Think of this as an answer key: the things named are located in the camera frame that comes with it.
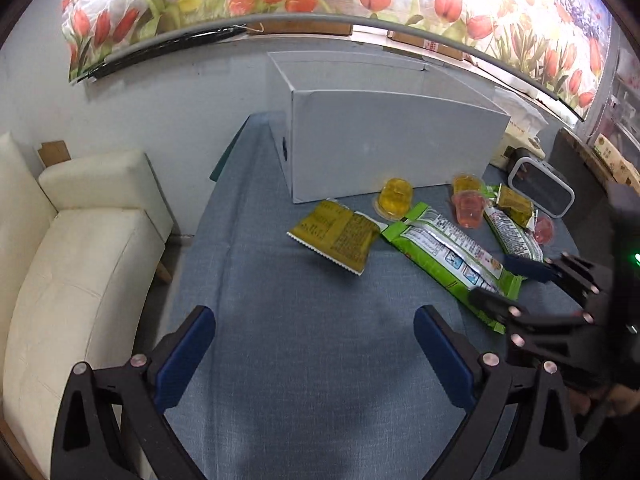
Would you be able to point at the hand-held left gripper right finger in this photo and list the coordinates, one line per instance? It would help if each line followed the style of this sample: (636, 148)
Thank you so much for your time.
(445, 360)

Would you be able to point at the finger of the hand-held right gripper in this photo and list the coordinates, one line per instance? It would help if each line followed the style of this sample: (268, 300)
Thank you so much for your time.
(530, 267)
(495, 302)

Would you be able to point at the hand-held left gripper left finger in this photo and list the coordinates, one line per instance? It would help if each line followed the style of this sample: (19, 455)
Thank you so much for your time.
(185, 355)

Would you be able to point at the narrow green snack packet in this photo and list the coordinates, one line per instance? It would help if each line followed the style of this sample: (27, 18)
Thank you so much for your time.
(515, 240)

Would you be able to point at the pink jelly cup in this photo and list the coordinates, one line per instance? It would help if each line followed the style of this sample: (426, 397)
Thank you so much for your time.
(544, 230)
(470, 212)

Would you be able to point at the small olive snack packet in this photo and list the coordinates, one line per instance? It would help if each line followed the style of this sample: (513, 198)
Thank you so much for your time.
(515, 205)

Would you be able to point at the large green snack packet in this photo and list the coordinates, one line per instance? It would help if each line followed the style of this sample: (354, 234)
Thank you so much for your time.
(440, 247)

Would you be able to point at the orange jelly cup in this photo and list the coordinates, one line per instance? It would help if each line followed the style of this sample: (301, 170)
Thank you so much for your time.
(467, 183)

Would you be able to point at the yellow jelly cup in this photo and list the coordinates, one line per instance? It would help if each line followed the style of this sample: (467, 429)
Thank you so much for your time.
(395, 200)

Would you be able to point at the yellow snack packet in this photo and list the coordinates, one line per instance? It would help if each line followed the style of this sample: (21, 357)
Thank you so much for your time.
(335, 232)

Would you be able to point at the white cardboard box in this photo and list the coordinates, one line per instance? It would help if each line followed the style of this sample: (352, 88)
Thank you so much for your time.
(390, 145)

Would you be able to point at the person's right hand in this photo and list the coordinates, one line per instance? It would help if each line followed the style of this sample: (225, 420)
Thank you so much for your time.
(595, 402)

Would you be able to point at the black and white digital clock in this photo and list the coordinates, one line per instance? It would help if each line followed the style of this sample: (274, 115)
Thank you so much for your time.
(542, 190)

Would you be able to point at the stone counter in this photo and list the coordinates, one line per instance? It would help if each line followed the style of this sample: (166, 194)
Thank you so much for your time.
(580, 170)

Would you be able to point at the blue tablecloth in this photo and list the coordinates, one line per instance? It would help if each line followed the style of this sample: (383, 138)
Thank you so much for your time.
(310, 340)

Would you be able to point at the cream leather sofa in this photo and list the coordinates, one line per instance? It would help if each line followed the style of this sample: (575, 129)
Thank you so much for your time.
(75, 270)

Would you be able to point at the beige tissue box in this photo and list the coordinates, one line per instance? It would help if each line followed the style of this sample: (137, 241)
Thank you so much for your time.
(617, 157)

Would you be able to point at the soft tissue pack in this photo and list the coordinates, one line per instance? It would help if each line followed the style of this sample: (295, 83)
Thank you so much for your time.
(522, 125)

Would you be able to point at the cardboard piece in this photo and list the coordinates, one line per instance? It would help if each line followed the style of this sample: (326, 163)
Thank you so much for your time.
(52, 152)

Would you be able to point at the flat cardboard box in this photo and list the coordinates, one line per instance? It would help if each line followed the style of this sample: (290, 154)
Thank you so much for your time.
(305, 27)
(430, 45)

